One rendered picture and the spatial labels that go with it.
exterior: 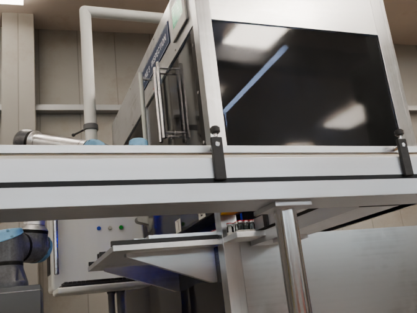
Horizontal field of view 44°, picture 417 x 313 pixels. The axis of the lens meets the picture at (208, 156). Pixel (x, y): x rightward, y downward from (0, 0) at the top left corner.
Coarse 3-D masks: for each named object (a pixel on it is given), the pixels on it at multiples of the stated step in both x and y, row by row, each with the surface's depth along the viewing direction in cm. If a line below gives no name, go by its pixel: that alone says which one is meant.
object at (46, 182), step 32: (0, 160) 91; (32, 160) 93; (64, 160) 95; (96, 160) 97; (128, 160) 99; (160, 160) 102; (192, 160) 104; (224, 160) 105; (256, 160) 109; (288, 160) 111; (320, 160) 114; (352, 160) 117; (384, 160) 120; (416, 160) 124; (0, 192) 90; (32, 192) 92; (64, 192) 93; (96, 192) 95; (128, 192) 97; (160, 192) 100; (192, 192) 102; (224, 192) 104; (256, 192) 107; (288, 192) 109; (320, 192) 112; (352, 192) 115; (384, 192) 118; (416, 192) 121
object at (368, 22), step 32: (224, 0) 223; (256, 0) 229; (288, 0) 235; (320, 0) 241; (352, 0) 249; (160, 32) 269; (352, 32) 242; (384, 32) 249; (160, 64) 270; (384, 64) 243; (128, 96) 346; (128, 128) 346; (192, 224) 221; (352, 224) 279
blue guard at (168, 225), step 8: (160, 216) 271; (168, 216) 257; (176, 216) 244; (184, 216) 232; (192, 216) 221; (160, 224) 271; (168, 224) 257; (184, 224) 232; (144, 232) 305; (152, 232) 287; (160, 232) 271; (168, 232) 257
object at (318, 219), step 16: (320, 208) 148; (336, 208) 140; (352, 208) 134; (368, 208) 134; (384, 208) 137; (256, 224) 187; (272, 224) 175; (304, 224) 156; (320, 224) 154; (336, 224) 158; (256, 240) 187; (272, 240) 182
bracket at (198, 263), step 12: (144, 252) 188; (156, 252) 190; (168, 252) 191; (180, 252) 192; (192, 252) 194; (204, 252) 196; (156, 264) 188; (168, 264) 190; (180, 264) 191; (192, 264) 193; (204, 264) 194; (192, 276) 192; (204, 276) 193; (216, 276) 194
